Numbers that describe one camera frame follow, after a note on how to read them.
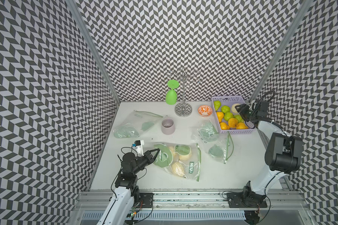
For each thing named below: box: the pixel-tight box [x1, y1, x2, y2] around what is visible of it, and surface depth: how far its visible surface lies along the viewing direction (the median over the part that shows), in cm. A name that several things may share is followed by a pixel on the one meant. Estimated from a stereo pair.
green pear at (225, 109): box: [221, 105, 231, 114], surface depth 109 cm
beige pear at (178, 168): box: [171, 160, 186, 178], surface depth 79 cm
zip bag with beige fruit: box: [153, 142, 202, 182], surface depth 80 cm
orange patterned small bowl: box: [197, 105, 213, 118], surface depth 111 cm
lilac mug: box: [161, 114, 176, 135], surface depth 101 cm
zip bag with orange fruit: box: [191, 120, 234, 165], surface depth 95 cm
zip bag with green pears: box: [112, 109, 164, 139], surface depth 105 cm
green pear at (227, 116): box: [223, 112, 234, 121], surface depth 107 cm
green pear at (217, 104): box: [213, 100, 222, 112], surface depth 112 cm
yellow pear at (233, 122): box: [228, 117, 239, 128], surface depth 100 cm
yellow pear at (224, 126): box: [219, 121, 231, 130], surface depth 100 cm
